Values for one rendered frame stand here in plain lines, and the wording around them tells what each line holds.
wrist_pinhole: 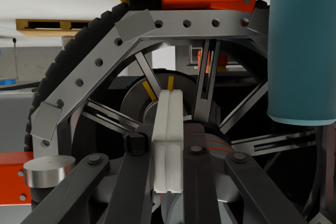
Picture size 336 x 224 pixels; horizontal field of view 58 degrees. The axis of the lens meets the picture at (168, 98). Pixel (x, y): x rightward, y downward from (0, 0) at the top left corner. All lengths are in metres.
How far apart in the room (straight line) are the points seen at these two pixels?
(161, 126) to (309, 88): 0.27
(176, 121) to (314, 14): 0.27
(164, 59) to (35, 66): 4.27
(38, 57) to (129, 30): 10.31
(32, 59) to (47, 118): 10.34
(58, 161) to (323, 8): 0.33
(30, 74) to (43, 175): 10.60
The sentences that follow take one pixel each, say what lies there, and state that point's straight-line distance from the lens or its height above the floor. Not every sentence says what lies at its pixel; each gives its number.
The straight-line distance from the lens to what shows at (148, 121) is 0.98.
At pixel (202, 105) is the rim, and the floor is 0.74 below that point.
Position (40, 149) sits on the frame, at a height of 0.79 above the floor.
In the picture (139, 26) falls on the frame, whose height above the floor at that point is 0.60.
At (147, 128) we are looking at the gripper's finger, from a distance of 0.17.
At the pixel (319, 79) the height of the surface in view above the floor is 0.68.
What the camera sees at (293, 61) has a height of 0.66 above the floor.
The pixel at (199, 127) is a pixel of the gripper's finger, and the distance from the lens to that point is 0.17.
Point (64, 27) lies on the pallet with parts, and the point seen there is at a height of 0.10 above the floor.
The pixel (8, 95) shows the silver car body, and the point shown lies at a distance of 1.02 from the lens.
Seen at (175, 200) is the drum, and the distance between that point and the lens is 0.37.
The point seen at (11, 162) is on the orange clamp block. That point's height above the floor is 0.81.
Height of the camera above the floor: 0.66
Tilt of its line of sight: 6 degrees up
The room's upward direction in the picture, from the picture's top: 179 degrees clockwise
